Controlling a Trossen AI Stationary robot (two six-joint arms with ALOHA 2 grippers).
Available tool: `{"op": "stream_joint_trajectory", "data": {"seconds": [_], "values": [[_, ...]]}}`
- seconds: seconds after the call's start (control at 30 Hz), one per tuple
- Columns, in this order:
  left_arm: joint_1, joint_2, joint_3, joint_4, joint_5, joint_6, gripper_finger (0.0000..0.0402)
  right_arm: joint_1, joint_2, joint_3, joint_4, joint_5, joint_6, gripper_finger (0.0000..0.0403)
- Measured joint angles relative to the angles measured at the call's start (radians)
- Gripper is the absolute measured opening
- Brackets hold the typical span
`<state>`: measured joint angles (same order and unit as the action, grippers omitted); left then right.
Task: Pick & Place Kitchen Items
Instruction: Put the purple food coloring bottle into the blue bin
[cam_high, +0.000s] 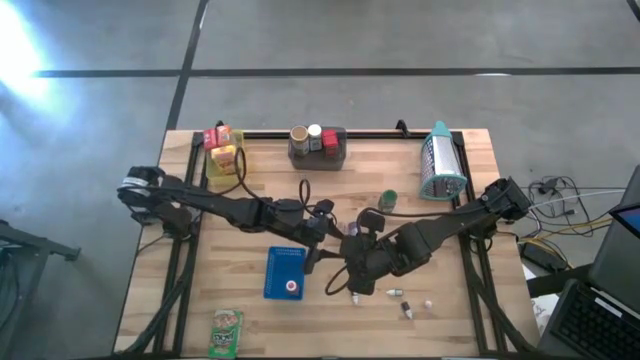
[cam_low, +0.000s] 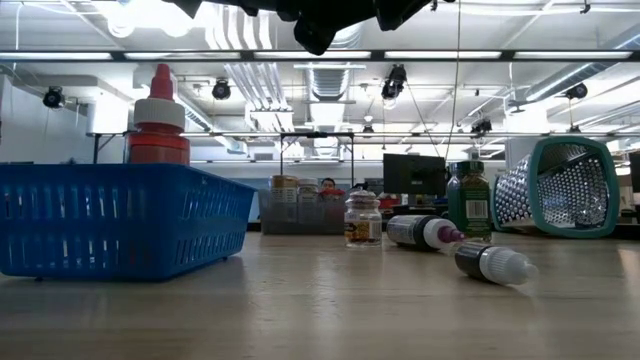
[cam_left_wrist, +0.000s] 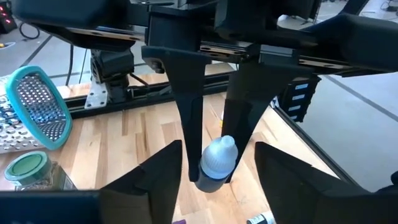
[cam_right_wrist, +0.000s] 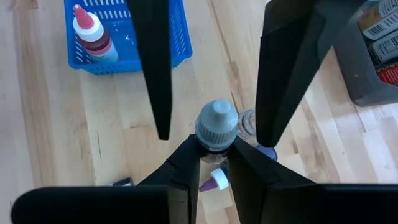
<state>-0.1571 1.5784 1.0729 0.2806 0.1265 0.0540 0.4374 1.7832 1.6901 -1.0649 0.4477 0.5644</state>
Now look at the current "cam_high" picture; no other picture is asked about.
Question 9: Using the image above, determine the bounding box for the black aluminium table frame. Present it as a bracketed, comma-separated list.
[112, 128, 539, 360]

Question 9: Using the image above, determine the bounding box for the yellow Corn Pops cereal box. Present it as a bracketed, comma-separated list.
[210, 144, 238, 176]

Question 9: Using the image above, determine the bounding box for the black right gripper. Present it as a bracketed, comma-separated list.
[339, 232, 401, 296]

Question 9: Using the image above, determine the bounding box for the white-lidded glass spice jar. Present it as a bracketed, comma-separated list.
[306, 123, 324, 153]

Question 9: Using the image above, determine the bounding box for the grey laptop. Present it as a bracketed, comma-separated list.
[536, 164, 640, 360]

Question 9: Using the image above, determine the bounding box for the teal-framed metal box grater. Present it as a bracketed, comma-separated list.
[418, 119, 469, 203]

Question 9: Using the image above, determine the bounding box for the black metal stand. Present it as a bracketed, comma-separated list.
[0, 219, 82, 360]

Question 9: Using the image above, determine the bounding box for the green-lidded spice jar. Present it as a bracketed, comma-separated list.
[376, 188, 400, 216]

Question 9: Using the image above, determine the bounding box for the blue lit screen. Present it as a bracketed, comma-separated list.
[610, 202, 640, 240]

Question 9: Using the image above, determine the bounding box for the tan-lidded brown spice jar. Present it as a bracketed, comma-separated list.
[289, 124, 312, 158]

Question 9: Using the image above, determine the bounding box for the red-lidded spice tin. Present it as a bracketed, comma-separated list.
[320, 128, 341, 158]

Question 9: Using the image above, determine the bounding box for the green Apple Jacks cereal box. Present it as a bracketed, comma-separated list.
[207, 308, 246, 360]

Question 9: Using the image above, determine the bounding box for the clear yellow plastic bin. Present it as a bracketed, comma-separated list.
[203, 129, 247, 190]

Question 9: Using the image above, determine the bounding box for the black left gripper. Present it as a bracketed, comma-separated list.
[292, 199, 347, 275]

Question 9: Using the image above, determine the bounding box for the blue plastic basket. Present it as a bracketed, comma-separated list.
[262, 245, 308, 302]

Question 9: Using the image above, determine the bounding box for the dark grey plastic bin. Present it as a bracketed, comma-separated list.
[287, 125, 349, 172]

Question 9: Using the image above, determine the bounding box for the black power brick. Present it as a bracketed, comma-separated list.
[519, 241, 557, 272]

